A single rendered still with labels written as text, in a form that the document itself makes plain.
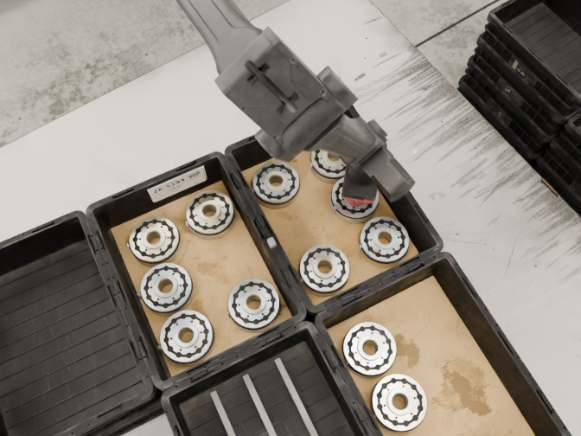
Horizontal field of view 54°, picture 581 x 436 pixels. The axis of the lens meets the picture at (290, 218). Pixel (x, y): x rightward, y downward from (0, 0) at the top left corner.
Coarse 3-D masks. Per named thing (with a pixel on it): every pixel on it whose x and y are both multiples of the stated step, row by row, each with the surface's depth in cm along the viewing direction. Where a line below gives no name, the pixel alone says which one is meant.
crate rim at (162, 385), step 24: (192, 168) 118; (120, 192) 115; (240, 192) 115; (96, 240) 111; (264, 240) 111; (120, 288) 108; (288, 288) 107; (264, 336) 103; (144, 360) 101; (216, 360) 102; (168, 384) 100
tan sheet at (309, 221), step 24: (312, 192) 127; (288, 216) 124; (312, 216) 124; (336, 216) 124; (384, 216) 124; (288, 240) 122; (312, 240) 122; (336, 240) 122; (384, 240) 122; (360, 264) 120
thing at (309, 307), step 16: (352, 112) 123; (240, 144) 120; (240, 176) 118; (256, 208) 114; (416, 208) 116; (416, 256) 110; (288, 272) 108; (384, 272) 108; (352, 288) 107; (304, 304) 106; (320, 304) 106
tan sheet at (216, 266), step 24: (144, 216) 124; (168, 216) 124; (120, 240) 121; (192, 240) 122; (216, 240) 122; (240, 240) 122; (192, 264) 119; (216, 264) 119; (240, 264) 120; (264, 264) 120; (168, 288) 117; (216, 288) 117; (216, 312) 115; (288, 312) 115; (192, 336) 113; (216, 336) 113; (240, 336) 113; (168, 360) 111
